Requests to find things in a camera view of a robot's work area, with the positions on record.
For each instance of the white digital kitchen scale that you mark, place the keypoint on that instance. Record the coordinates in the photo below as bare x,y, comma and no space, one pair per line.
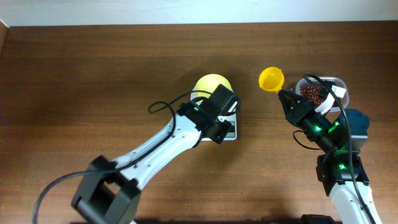
232,133

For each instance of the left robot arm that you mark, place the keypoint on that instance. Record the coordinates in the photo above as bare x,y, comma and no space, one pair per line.
111,191

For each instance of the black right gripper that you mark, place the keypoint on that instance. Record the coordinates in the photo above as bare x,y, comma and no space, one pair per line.
300,111

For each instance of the yellow plastic measuring scoop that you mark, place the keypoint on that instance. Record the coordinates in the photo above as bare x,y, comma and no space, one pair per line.
271,79

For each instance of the red adzuki beans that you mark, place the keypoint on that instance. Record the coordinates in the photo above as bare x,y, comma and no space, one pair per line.
315,93

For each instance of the pale yellow plastic bowl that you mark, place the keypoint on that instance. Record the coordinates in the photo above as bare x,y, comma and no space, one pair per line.
209,83

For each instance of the clear plastic food container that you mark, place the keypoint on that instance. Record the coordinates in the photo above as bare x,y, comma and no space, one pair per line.
304,82

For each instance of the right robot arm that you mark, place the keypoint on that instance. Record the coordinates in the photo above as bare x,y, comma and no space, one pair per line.
340,169

